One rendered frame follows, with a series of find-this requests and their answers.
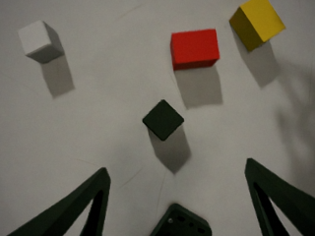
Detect red rectangular block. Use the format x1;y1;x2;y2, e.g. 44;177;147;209
169;28;220;71

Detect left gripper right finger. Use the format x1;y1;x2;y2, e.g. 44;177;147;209
244;157;315;236

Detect yellow block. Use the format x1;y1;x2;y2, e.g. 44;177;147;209
228;0;285;51

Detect white cube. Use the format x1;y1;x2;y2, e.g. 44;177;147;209
16;19;63;64

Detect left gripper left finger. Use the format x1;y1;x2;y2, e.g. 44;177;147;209
7;167;111;236

